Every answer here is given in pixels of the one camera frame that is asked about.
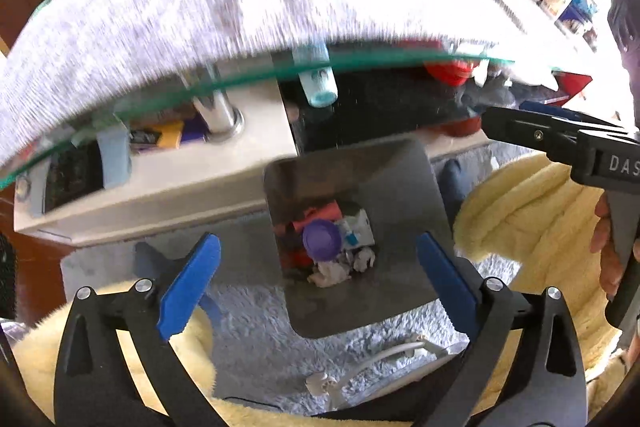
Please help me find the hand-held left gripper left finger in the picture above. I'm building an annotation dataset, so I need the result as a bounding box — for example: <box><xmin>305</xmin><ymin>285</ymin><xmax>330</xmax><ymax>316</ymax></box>
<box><xmin>52</xmin><ymin>232</ymin><xmax>223</xmax><ymax>427</ymax></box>

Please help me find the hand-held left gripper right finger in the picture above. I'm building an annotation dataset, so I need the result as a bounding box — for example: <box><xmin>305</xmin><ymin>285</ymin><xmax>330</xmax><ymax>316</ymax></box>
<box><xmin>416</xmin><ymin>232</ymin><xmax>587</xmax><ymax>427</ymax></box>

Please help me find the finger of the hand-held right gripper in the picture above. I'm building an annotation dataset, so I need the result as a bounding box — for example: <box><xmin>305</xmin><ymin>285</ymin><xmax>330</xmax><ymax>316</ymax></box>
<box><xmin>482</xmin><ymin>106</ymin><xmax>591</xmax><ymax>162</ymax></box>
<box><xmin>520</xmin><ymin>102</ymin><xmax>621</xmax><ymax>132</ymax></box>

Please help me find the white green packet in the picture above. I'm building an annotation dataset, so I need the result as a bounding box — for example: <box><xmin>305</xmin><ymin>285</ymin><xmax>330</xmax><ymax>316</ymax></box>
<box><xmin>340</xmin><ymin>207</ymin><xmax>375</xmax><ymax>253</ymax></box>

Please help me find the orange red wrapper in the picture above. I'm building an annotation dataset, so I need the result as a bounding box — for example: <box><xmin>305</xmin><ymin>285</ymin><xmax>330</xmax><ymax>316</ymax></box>
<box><xmin>284</xmin><ymin>246</ymin><xmax>315</xmax><ymax>269</ymax></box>

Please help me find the dark grey trash bin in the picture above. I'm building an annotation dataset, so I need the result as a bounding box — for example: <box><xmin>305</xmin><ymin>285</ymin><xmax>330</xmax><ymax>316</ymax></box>
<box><xmin>263</xmin><ymin>138</ymin><xmax>457</xmax><ymax>341</ymax></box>

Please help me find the white paper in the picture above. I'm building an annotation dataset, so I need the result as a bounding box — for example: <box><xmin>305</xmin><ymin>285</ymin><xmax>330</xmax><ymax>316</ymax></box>
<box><xmin>307</xmin><ymin>257</ymin><xmax>352</xmax><ymax>289</ymax></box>

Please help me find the purple plastic lid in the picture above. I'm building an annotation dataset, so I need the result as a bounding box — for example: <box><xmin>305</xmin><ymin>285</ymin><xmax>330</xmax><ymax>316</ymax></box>
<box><xmin>302</xmin><ymin>220</ymin><xmax>342</xmax><ymax>262</ymax></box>

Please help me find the person's right hand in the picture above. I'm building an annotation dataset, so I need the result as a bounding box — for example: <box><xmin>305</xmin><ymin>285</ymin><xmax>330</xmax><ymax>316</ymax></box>
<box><xmin>590</xmin><ymin>194</ymin><xmax>621</xmax><ymax>302</ymax></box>

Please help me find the grey shaggy rug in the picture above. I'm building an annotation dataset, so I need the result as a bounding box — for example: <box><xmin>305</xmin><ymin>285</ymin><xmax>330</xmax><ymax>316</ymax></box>
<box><xmin>60</xmin><ymin>142</ymin><xmax>507</xmax><ymax>414</ymax></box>

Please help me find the white lower table shelf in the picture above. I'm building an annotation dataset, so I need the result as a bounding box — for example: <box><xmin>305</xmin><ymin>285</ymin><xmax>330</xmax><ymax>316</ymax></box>
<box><xmin>12</xmin><ymin>77</ymin><xmax>302</xmax><ymax>249</ymax></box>

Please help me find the red bowl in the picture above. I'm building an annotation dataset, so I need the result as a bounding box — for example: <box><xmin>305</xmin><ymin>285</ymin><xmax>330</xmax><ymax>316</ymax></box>
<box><xmin>424</xmin><ymin>58</ymin><xmax>477</xmax><ymax>88</ymax></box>

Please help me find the light blue cloth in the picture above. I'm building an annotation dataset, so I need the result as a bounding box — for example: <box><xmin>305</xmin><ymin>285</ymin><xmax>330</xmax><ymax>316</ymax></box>
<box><xmin>96</xmin><ymin>127</ymin><xmax>133</xmax><ymax>188</ymax></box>

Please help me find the yellow purple box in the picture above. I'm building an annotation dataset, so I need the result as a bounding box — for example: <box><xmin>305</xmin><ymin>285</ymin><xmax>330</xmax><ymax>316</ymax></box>
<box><xmin>129</xmin><ymin>118</ymin><xmax>207</xmax><ymax>151</ymax></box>

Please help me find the chrome table leg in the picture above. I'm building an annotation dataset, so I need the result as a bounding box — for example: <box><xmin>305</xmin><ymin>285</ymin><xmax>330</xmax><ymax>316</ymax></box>
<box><xmin>191</xmin><ymin>86</ymin><xmax>246</xmax><ymax>144</ymax></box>

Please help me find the light blue tube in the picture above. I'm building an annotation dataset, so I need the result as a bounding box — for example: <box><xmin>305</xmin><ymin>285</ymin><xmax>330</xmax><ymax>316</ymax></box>
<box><xmin>292</xmin><ymin>44</ymin><xmax>339</xmax><ymax>108</ymax></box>

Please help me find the white cable with plug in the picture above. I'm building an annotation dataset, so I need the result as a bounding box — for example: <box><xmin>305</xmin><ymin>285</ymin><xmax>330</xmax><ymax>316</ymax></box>
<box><xmin>304</xmin><ymin>340</ymin><xmax>447</xmax><ymax>409</ymax></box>

